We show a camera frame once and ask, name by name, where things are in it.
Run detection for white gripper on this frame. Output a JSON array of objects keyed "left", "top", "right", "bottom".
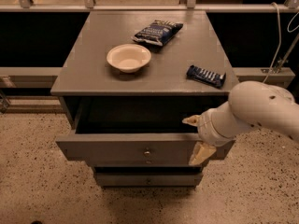
[{"left": 182, "top": 107, "right": 257, "bottom": 166}]

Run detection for grey top drawer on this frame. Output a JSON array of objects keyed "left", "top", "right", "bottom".
[{"left": 57, "top": 95, "right": 227, "bottom": 167}]

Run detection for grey drawer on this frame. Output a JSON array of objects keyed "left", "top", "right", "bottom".
[
  {"left": 94, "top": 173, "right": 202, "bottom": 187},
  {"left": 57, "top": 95, "right": 227, "bottom": 167}
]

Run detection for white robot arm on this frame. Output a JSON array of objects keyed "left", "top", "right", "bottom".
[{"left": 183, "top": 81, "right": 299, "bottom": 166}]

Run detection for grey drawer cabinet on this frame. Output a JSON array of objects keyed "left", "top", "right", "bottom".
[{"left": 51, "top": 11, "right": 238, "bottom": 175}]

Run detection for grey bottom drawer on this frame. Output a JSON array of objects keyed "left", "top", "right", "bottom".
[{"left": 94, "top": 173, "right": 202, "bottom": 187}]

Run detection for blue snack bar wrapper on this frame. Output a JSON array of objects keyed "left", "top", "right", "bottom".
[{"left": 186, "top": 65, "right": 226, "bottom": 89}]

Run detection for dark blue chip bag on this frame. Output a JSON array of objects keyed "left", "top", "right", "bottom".
[{"left": 132, "top": 20, "right": 183, "bottom": 47}]

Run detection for metal railing frame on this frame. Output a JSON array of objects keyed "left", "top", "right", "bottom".
[{"left": 0, "top": 0, "right": 299, "bottom": 91}]

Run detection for white cable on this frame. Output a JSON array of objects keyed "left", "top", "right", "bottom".
[{"left": 262, "top": 1, "right": 299, "bottom": 85}]

